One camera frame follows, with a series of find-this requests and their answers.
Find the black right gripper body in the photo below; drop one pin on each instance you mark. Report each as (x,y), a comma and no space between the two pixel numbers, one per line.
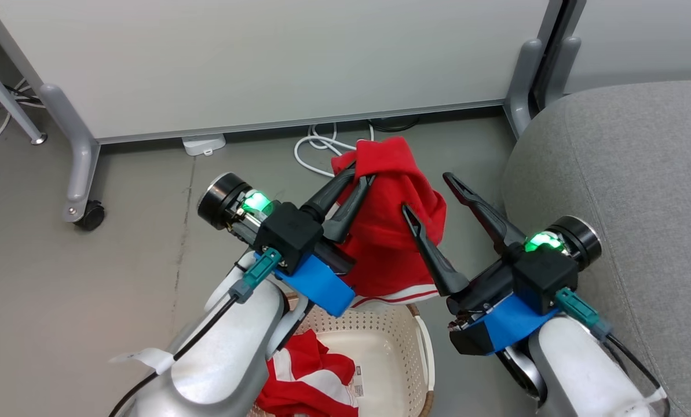
(484,289)

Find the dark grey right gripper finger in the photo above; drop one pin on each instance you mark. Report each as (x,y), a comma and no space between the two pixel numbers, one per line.
(493,223)
(441,266)

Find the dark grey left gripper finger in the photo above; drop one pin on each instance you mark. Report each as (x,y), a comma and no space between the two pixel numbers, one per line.
(345,214)
(328,194)

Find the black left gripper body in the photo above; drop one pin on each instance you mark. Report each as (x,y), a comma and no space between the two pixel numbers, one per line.
(220,200)

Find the red garment with double stripes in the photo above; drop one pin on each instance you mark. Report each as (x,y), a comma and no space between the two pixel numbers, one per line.
(392,191)

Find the red garment with white panels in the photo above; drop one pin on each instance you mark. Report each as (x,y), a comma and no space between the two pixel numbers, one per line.
(310,354)

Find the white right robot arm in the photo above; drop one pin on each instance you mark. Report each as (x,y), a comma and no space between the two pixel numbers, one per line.
(577,370)

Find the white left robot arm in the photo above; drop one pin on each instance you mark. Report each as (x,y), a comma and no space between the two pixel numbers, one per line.
(223,359)

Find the cream perforated laundry basket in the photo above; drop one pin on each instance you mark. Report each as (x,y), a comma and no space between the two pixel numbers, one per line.
(383,347)

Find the white power adapter box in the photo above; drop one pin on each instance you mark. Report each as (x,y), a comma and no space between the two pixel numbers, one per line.
(203,143)

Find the grey fabric sofa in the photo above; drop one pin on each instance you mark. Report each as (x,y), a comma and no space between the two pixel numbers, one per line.
(629,185)

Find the grey partition foot with caster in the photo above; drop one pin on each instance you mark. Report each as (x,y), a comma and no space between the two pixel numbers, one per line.
(81,156)

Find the large white partition panel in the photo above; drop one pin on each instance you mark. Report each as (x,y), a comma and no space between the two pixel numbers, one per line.
(264,58)

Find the narrow white partition panel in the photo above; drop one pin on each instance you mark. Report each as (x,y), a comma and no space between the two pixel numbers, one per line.
(640,40)

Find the grey metal table leg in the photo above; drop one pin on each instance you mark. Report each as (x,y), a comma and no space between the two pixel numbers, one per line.
(3,95)

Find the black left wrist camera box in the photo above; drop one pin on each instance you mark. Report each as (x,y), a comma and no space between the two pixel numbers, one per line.
(287,234)

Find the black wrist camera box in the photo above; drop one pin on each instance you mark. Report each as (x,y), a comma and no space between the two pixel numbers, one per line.
(545,275)
(287,234)

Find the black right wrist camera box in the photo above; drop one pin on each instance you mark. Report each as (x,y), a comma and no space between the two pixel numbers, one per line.
(545,275)

